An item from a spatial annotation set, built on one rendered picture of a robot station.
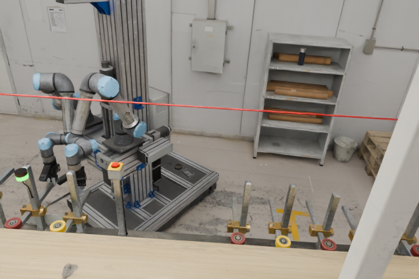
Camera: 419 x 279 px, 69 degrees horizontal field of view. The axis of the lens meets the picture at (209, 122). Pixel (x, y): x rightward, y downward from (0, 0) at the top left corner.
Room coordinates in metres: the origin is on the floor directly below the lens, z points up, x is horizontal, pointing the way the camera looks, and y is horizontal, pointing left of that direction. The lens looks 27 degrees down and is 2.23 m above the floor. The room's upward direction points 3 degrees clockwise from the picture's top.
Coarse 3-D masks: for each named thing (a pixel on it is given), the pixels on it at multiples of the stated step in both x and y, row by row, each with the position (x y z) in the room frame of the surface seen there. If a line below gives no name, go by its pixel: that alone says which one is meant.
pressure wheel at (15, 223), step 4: (8, 220) 1.23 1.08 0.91; (12, 220) 1.23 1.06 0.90; (16, 220) 1.24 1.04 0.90; (20, 220) 1.24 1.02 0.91; (4, 224) 1.20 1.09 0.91; (8, 224) 1.21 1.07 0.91; (12, 224) 1.21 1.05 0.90; (16, 224) 1.21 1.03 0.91; (20, 224) 1.22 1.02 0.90; (8, 228) 1.18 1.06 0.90; (12, 228) 1.19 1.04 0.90; (16, 228) 1.20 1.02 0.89
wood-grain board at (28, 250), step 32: (0, 256) 1.01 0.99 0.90; (32, 256) 1.02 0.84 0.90; (64, 256) 1.03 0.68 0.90; (96, 256) 1.04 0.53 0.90; (128, 256) 1.05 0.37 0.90; (160, 256) 1.06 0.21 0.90; (192, 256) 1.08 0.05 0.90; (224, 256) 1.09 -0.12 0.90; (256, 256) 1.10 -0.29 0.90; (288, 256) 1.11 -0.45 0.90; (320, 256) 1.12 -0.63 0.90
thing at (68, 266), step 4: (68, 264) 0.98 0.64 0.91; (76, 264) 0.99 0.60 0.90; (64, 268) 0.95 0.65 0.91; (68, 268) 0.95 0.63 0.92; (72, 268) 0.96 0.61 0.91; (76, 268) 0.96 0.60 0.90; (64, 272) 0.93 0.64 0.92; (68, 272) 0.94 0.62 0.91; (72, 272) 0.94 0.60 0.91; (64, 276) 0.91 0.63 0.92; (68, 276) 0.92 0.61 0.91
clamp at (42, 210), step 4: (28, 204) 1.40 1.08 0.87; (24, 208) 1.37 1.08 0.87; (28, 208) 1.37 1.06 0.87; (40, 208) 1.38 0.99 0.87; (44, 208) 1.38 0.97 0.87; (24, 212) 1.36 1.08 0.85; (32, 212) 1.35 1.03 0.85; (36, 212) 1.35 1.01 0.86; (40, 212) 1.36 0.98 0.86; (44, 212) 1.37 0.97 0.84; (32, 216) 1.35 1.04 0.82; (36, 216) 1.35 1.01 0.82; (40, 216) 1.35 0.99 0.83
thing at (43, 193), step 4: (48, 184) 1.61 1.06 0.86; (52, 184) 1.62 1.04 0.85; (44, 188) 1.57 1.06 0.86; (48, 188) 1.57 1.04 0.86; (44, 192) 1.53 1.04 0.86; (48, 192) 1.55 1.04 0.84; (40, 196) 1.49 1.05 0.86; (44, 196) 1.51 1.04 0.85; (40, 200) 1.46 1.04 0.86; (28, 212) 1.34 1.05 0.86; (24, 216) 1.31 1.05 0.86; (28, 216) 1.33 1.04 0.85; (24, 220) 1.29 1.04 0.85; (24, 224) 1.28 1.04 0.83; (20, 228) 1.24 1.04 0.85
